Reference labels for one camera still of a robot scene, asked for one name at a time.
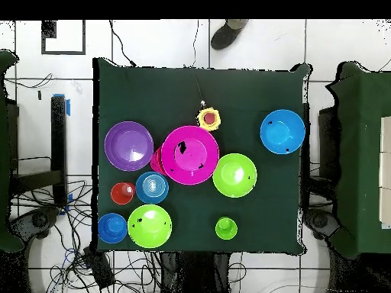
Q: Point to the small dark blue bowl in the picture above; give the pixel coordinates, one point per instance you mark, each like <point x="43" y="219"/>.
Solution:
<point x="112" y="229"/>

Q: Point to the white box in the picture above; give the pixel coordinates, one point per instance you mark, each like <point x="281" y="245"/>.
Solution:
<point x="385" y="171"/>

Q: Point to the orange plastic cup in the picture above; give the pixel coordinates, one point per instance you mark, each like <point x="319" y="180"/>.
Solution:
<point x="122" y="193"/>

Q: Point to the small crimson plastic bowl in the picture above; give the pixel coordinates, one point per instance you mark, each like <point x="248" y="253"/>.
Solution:
<point x="156" y="163"/>

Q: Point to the neighbouring green covered table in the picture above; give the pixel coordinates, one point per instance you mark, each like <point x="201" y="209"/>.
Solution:
<point x="363" y="152"/>
<point x="4" y="183"/>

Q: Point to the large pink plastic bowl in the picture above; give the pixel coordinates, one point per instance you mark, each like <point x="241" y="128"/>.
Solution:
<point x="195" y="158"/>

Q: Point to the person's left foot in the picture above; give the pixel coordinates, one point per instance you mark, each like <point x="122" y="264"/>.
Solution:
<point x="226" y="38"/>

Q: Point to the wide purple plastic bowl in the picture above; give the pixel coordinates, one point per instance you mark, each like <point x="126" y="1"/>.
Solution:
<point x="129" y="146"/>

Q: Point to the dark green tablecloth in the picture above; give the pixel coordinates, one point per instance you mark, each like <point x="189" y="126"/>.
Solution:
<point x="244" y="91"/>

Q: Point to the yellow emergency stop box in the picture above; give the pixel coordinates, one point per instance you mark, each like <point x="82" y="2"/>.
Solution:
<point x="209" y="119"/>

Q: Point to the black square floor frame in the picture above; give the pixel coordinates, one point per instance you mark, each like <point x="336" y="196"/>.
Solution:
<point x="43" y="36"/>

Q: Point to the green plastic bowl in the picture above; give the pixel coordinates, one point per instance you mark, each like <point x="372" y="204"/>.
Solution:
<point x="234" y="175"/>
<point x="149" y="227"/>

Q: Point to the green plastic cup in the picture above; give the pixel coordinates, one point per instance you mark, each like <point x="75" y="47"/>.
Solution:
<point x="226" y="229"/>

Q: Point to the black metal stand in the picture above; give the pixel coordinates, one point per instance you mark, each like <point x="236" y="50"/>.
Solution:
<point x="58" y="137"/>

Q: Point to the blue straight-sided bowl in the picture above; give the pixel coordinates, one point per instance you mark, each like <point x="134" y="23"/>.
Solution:
<point x="152" y="188"/>

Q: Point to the black power box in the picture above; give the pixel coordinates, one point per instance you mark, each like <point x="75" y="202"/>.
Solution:
<point x="100" y="268"/>

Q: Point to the large light blue bowl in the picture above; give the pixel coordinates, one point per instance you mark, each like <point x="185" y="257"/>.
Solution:
<point x="282" y="132"/>

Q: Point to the black pedestal leg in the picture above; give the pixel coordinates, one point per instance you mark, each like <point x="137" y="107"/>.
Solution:
<point x="320" y="219"/>
<point x="33" y="222"/>

